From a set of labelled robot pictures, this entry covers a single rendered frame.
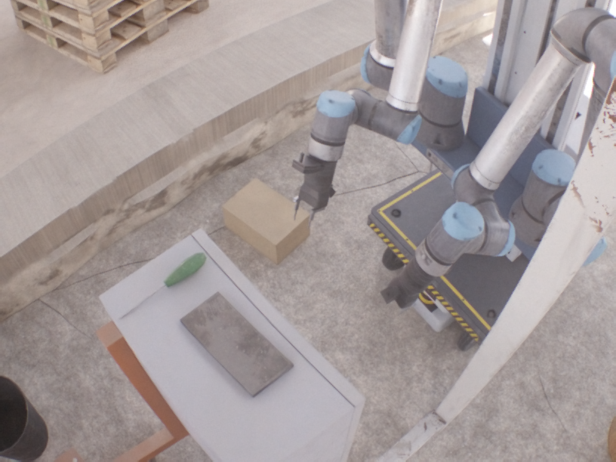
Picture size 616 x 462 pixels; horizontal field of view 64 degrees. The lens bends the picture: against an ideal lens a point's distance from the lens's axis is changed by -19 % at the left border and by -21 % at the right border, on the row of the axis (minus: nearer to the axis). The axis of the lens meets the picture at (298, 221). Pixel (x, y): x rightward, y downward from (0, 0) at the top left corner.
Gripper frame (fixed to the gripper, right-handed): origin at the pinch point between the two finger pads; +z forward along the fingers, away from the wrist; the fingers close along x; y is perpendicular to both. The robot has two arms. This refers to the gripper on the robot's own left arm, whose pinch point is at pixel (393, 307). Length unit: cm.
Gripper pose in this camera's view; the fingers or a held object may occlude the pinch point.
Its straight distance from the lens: 151.6
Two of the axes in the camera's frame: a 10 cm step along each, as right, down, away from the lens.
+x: 4.3, 7.7, -4.6
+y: -8.1, 1.1, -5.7
